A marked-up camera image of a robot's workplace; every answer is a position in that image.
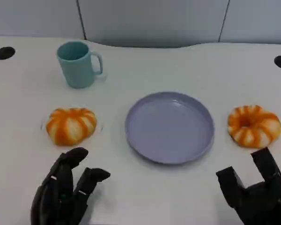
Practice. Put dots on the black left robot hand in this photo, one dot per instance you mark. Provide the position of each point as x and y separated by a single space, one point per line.
51 194

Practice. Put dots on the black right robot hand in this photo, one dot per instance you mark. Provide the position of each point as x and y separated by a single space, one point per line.
260 201

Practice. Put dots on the orange white pumpkin bread roll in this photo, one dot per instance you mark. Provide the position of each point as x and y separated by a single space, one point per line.
70 126

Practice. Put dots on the lilac plate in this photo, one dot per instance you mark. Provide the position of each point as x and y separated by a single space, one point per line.
168 129

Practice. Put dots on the pale green mug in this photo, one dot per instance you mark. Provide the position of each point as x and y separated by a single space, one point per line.
78 70

